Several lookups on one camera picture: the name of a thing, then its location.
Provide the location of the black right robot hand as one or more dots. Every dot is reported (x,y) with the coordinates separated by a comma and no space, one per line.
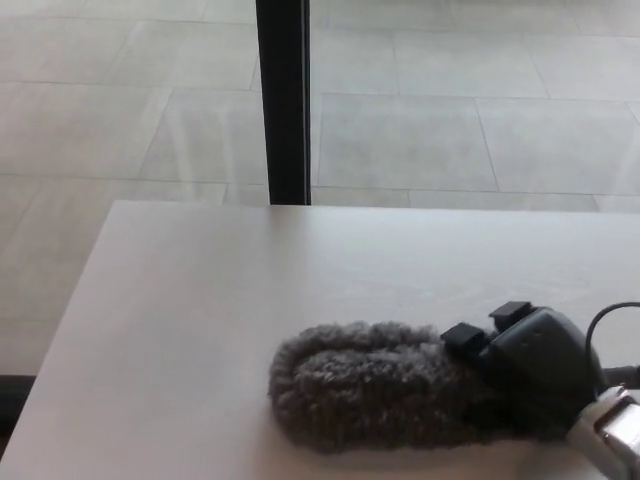
(535,365)

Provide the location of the black vertical window frame post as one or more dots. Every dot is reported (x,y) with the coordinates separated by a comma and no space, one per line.
(285,100)

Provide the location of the grey fluffy microfibre duster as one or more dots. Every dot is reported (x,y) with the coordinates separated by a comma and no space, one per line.
(350,385)

